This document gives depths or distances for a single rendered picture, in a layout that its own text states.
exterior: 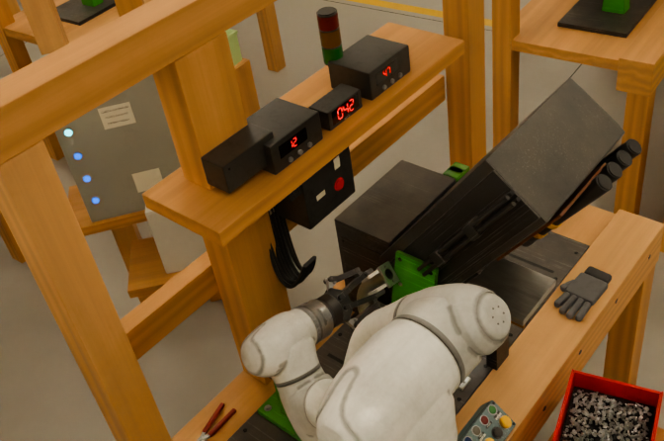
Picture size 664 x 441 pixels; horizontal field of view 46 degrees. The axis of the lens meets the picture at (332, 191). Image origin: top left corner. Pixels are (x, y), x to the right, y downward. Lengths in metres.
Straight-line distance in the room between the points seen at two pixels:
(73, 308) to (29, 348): 2.28
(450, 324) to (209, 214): 0.69
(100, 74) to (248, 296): 0.72
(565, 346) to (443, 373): 1.09
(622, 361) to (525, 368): 0.82
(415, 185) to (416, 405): 1.12
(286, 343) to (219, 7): 0.68
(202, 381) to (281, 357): 1.81
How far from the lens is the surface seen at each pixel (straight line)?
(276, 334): 1.60
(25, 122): 1.39
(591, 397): 2.09
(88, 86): 1.44
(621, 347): 2.83
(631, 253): 2.43
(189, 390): 3.39
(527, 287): 1.97
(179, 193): 1.72
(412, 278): 1.86
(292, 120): 1.73
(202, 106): 1.61
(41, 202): 1.45
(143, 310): 1.87
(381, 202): 2.06
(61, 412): 3.53
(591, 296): 2.25
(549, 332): 2.18
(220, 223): 1.60
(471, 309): 1.11
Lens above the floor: 2.52
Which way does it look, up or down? 37 degrees down
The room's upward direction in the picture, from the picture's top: 9 degrees counter-clockwise
